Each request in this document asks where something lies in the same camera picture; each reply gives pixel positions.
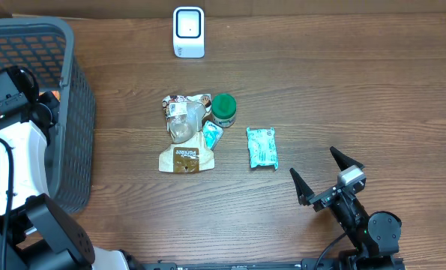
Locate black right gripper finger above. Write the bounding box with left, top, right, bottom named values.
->
left=289, top=168, right=315, bottom=206
left=330, top=146, right=364, bottom=171

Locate teal white tissue pack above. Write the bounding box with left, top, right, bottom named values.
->
left=247, top=127, right=279, bottom=170

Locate teal white small packet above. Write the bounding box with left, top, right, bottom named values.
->
left=202, top=121, right=223, bottom=150

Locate green lidded jar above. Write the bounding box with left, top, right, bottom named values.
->
left=211, top=93, right=237, bottom=128

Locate brown white snack pouch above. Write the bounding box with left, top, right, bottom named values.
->
left=158, top=94, right=215, bottom=173

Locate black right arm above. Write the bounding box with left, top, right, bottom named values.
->
left=289, top=146, right=406, bottom=270

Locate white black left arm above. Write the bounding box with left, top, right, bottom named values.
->
left=0, top=91, right=136, bottom=269

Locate white barcode scanner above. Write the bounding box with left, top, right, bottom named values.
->
left=172, top=6, right=205, bottom=59

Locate dark grey plastic basket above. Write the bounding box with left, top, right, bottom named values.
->
left=0, top=17, right=96, bottom=214

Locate brown cardboard backboard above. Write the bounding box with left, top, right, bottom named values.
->
left=0, top=0, right=446, bottom=19

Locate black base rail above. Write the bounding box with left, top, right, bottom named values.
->
left=139, top=257, right=406, bottom=270

